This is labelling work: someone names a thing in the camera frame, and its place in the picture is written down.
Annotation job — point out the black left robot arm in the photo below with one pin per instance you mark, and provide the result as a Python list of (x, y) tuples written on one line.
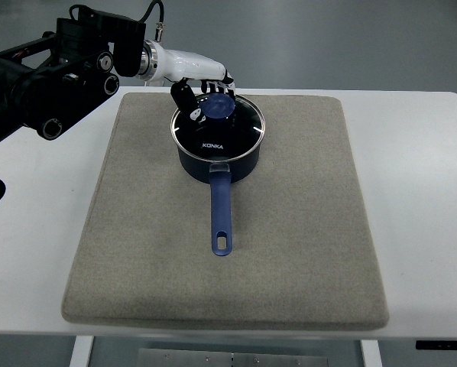
[(52, 83)]

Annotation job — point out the white table leg left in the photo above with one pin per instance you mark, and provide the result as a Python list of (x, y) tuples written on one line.
[(82, 350)]

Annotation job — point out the glass lid blue knob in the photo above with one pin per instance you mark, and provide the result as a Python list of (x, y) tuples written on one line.
[(233, 128)]

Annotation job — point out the black table control panel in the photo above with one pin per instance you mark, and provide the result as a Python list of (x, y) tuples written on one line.
[(438, 345)]

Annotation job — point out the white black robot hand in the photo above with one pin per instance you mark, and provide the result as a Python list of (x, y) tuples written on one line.
[(180, 66)]

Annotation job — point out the beige fabric mat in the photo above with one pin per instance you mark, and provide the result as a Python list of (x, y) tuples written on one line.
[(294, 252)]

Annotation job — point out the dark blue saucepan blue handle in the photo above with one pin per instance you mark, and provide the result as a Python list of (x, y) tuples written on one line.
[(220, 175)]

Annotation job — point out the white table leg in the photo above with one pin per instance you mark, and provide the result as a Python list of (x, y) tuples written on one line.
[(371, 353), (82, 350)]

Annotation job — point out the white table leg right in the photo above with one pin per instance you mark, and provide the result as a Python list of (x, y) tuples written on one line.
[(371, 353)]

